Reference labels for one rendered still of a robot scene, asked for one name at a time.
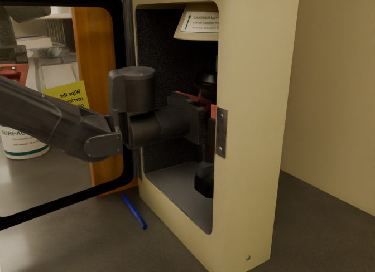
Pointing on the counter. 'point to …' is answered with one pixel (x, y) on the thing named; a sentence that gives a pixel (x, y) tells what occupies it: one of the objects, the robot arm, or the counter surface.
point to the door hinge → (131, 66)
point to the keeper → (221, 129)
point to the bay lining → (170, 76)
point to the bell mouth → (198, 23)
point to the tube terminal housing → (238, 124)
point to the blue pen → (134, 212)
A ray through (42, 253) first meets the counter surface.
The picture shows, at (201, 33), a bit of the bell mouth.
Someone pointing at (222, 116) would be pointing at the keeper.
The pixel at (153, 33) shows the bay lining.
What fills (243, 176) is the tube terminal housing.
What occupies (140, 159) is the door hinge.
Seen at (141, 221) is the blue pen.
